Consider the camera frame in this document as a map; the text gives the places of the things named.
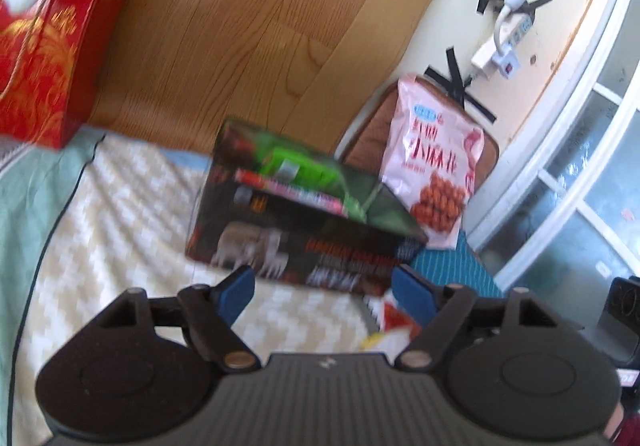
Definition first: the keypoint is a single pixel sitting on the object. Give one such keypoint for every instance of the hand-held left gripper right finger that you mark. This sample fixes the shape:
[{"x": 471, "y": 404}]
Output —
[{"x": 412, "y": 296}]

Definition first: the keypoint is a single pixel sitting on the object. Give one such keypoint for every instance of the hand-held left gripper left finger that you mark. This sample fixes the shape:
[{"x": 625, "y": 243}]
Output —
[{"x": 237, "y": 291}]

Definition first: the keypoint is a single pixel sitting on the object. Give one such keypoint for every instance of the red snack packet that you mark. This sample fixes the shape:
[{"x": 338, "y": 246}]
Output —
[{"x": 395, "y": 321}]

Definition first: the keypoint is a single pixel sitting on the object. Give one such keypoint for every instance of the black cardboard box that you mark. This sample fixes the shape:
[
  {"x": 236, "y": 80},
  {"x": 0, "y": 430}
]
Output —
[{"x": 280, "y": 246}]

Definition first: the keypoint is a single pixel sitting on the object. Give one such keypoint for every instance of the small bright green packet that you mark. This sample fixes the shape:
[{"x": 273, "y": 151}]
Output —
[{"x": 295, "y": 164}]

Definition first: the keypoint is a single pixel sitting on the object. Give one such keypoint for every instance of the chevron patterned bed sheet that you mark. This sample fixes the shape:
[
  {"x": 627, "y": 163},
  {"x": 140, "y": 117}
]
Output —
[{"x": 125, "y": 226}]

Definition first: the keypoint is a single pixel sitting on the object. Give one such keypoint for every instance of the large pink snack bag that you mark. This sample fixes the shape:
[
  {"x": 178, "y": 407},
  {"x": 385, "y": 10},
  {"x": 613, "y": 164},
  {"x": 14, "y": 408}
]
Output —
[{"x": 430, "y": 151}]

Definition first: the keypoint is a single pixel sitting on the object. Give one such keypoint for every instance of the wood-grain board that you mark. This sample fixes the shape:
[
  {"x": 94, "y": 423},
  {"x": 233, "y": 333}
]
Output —
[{"x": 250, "y": 26}]

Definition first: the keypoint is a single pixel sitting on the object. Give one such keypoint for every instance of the white power strip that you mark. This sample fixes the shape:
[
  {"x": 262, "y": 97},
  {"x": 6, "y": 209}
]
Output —
[{"x": 515, "y": 29}]

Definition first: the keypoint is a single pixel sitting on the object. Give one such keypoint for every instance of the red gift bag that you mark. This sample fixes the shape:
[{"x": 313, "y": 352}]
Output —
[{"x": 45, "y": 76}]

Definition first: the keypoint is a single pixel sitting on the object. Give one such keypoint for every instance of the white window frame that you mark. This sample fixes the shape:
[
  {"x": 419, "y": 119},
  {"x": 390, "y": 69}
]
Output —
[{"x": 575, "y": 166}]

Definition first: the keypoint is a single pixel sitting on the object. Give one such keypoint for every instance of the white switch adapter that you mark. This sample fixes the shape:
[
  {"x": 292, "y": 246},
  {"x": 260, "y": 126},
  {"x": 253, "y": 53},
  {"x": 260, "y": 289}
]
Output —
[{"x": 506, "y": 64}]

